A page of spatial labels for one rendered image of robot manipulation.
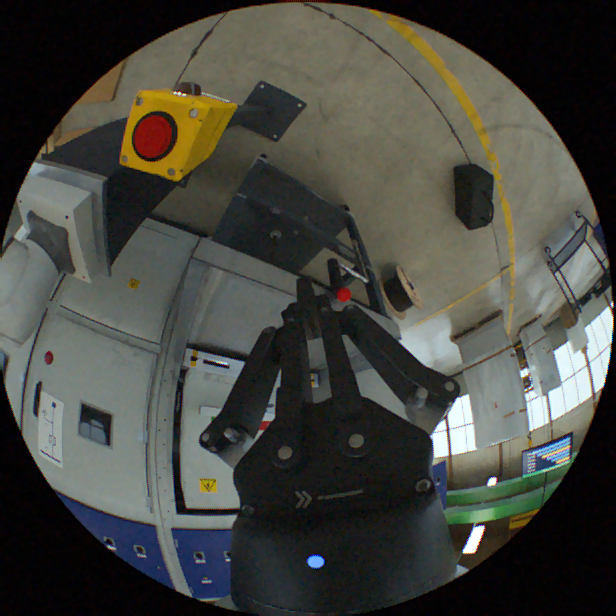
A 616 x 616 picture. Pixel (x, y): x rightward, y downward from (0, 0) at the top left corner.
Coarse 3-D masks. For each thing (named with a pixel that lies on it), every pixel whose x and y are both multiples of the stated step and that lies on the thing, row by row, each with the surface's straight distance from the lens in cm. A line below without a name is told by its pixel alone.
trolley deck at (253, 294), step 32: (192, 256) 34; (224, 256) 36; (192, 288) 41; (224, 288) 38; (256, 288) 37; (288, 288) 38; (320, 288) 45; (224, 320) 49; (256, 320) 47; (384, 320) 62; (224, 352) 71; (320, 352) 67; (352, 352) 71
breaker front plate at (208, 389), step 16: (192, 368) 68; (192, 384) 67; (208, 384) 67; (224, 384) 69; (192, 400) 66; (208, 400) 67; (224, 400) 68; (272, 400) 74; (192, 416) 66; (208, 416) 67; (192, 432) 66; (192, 448) 67; (192, 464) 68; (208, 464) 69; (224, 464) 70; (192, 480) 70; (224, 480) 71; (192, 496) 72; (208, 496) 72; (224, 496) 73
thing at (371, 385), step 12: (360, 372) 99; (372, 372) 100; (324, 384) 107; (360, 384) 101; (372, 384) 99; (384, 384) 98; (324, 396) 106; (372, 396) 99; (384, 396) 98; (396, 408) 97; (408, 420) 94
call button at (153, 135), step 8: (152, 120) 20; (160, 120) 20; (144, 128) 21; (152, 128) 20; (160, 128) 20; (168, 128) 20; (136, 136) 21; (144, 136) 21; (152, 136) 20; (160, 136) 20; (168, 136) 20; (136, 144) 21; (144, 144) 21; (152, 144) 20; (160, 144) 20; (168, 144) 20; (144, 152) 21; (152, 152) 21; (160, 152) 20
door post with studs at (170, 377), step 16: (176, 320) 103; (176, 368) 96; (176, 384) 95; (160, 400) 94; (160, 416) 94; (160, 432) 94; (160, 448) 95; (160, 464) 97; (160, 480) 99; (160, 496) 102; (176, 560) 123
